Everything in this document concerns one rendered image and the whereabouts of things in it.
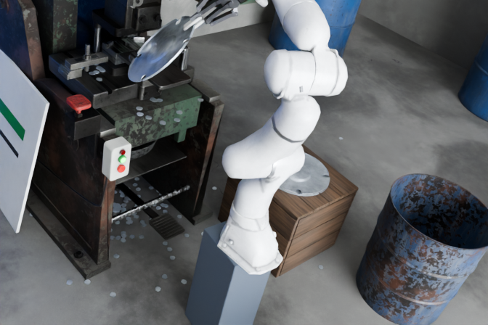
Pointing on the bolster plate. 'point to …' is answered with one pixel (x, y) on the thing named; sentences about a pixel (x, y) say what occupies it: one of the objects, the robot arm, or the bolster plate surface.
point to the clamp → (74, 66)
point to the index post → (184, 59)
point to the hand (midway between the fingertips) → (193, 23)
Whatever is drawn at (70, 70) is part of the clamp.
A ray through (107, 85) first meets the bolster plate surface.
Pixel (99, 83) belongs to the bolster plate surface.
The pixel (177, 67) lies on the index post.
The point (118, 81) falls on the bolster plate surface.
